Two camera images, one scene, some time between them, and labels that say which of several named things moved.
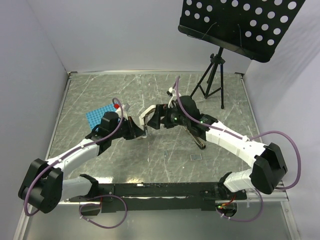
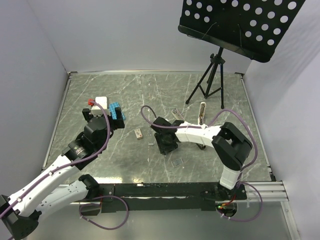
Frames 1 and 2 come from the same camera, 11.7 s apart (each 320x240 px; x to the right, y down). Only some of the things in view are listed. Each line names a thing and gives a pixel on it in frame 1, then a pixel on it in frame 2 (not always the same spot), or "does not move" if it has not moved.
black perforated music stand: [254, 28] does not move
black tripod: [211, 82] does not move
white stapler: [142, 120] to [201, 113]
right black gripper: [162, 110] to [162, 147]
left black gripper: [134, 131] to [118, 123]
